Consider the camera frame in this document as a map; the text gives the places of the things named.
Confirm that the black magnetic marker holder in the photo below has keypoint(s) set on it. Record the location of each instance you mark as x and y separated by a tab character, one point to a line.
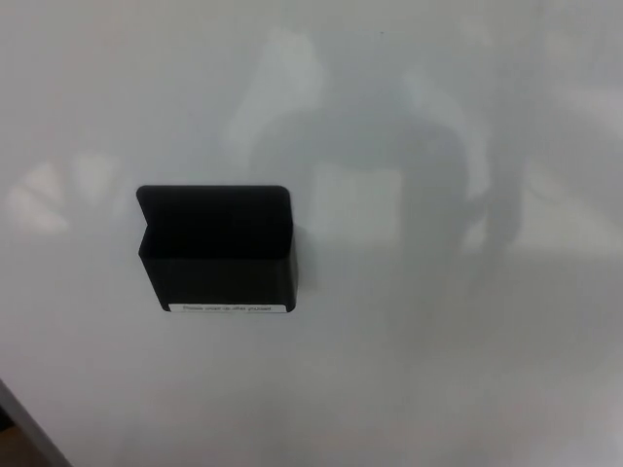
219	282

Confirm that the white whiteboard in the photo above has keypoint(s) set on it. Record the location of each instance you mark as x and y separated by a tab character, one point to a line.
438	340

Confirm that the grey whiteboard frame edge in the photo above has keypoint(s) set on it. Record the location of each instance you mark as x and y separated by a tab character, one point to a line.
34	428

